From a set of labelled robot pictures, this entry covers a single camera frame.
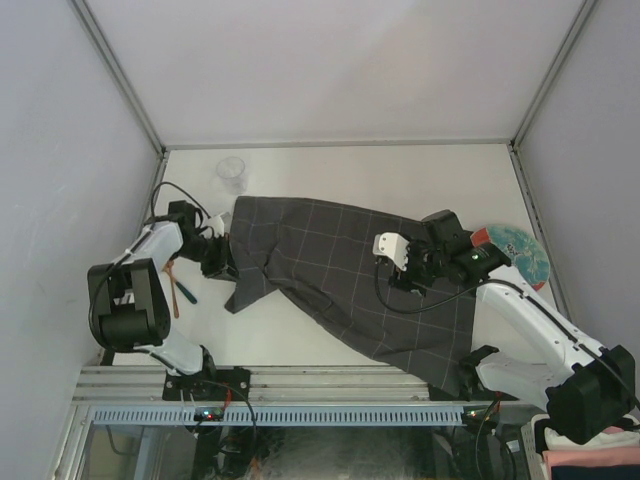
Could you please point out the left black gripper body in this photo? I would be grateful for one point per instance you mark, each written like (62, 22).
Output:
(210, 253)

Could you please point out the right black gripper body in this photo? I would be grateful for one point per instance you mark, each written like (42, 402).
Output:
(423, 266)

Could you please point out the dark grey checked cloth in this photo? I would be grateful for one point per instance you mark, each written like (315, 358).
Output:
(318, 254)

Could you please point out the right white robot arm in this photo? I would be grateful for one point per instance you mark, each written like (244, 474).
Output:
(583, 386)

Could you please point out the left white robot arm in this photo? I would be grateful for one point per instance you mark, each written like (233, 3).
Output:
(128, 309)

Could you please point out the gold fork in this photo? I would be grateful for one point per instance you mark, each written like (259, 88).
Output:
(168, 269)

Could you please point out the clear drinking glass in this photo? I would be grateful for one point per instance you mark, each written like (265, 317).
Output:
(232, 172)

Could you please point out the red and teal plate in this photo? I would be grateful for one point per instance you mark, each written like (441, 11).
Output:
(525, 252)

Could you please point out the white laundry basket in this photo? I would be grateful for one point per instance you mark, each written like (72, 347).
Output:
(547, 451)

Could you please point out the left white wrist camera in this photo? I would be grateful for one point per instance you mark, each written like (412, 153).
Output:
(219, 224)

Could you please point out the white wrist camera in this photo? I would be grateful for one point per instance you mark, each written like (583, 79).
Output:
(219, 224)
(392, 246)

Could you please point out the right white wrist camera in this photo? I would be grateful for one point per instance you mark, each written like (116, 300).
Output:
(392, 246)

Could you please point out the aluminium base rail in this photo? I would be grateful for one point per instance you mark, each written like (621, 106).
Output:
(268, 385)

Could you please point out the blue slotted cable duct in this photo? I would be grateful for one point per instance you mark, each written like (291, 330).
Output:
(280, 416)

